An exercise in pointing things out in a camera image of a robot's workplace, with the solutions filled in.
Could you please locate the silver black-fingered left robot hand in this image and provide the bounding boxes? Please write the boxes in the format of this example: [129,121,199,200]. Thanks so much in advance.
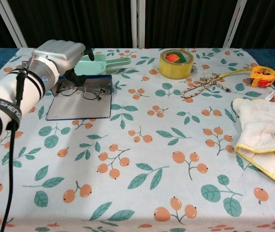
[32,40,95,87]

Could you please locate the black framed eyeglasses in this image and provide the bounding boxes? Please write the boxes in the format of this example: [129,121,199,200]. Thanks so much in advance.
[56,81,106,101]

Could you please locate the blue grey shallow box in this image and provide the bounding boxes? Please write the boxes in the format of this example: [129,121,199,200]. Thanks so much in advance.
[45,74,113,121]

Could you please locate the mint green plastic dustpan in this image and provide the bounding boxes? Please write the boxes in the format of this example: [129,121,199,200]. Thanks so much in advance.
[74,54,132,75]

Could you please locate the clear yellowish packing tape roll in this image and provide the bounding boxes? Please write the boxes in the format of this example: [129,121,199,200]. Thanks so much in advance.
[159,49,194,80]

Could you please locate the black curtain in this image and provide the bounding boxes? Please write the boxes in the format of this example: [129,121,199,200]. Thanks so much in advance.
[0,0,275,49]

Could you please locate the fruit and leaf print tablecloth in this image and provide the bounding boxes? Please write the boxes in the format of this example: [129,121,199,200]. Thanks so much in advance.
[0,47,275,232]

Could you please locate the yellow tape measure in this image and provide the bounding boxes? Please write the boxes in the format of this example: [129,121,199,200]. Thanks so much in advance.
[220,65,275,87]

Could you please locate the white cloth with yellow border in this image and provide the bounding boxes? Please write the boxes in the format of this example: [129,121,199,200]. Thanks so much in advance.
[232,91,275,191]

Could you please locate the white metal frame post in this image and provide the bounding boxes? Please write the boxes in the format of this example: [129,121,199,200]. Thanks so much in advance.
[223,0,248,49]
[0,0,28,48]
[130,0,145,48]

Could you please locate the black printed arm strap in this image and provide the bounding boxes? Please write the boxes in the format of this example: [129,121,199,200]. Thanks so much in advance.
[0,94,22,126]

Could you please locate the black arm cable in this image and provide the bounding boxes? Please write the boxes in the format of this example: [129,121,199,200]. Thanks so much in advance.
[0,72,26,232]

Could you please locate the braided beige rope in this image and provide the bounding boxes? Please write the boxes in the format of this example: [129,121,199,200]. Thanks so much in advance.
[180,73,232,99]

